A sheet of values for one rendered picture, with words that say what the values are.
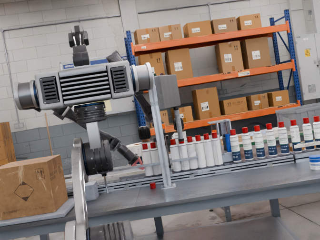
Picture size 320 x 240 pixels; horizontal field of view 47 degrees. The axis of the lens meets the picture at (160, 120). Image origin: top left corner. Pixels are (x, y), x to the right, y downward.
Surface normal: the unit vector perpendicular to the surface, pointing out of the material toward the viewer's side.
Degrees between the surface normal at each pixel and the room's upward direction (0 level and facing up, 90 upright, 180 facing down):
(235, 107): 90
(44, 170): 90
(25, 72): 90
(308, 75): 90
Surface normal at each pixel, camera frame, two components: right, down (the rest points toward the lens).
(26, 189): -0.03, 0.06
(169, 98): 0.79, -0.10
